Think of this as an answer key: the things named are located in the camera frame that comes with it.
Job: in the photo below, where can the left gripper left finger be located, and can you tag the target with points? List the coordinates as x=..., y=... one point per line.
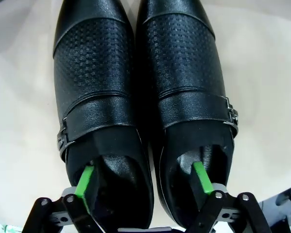
x=83, y=184

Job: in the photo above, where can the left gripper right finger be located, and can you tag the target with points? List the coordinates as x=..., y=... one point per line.
x=203, y=179

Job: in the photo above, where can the black leather buckle shoe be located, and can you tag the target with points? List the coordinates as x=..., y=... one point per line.
x=94, y=97
x=189, y=85

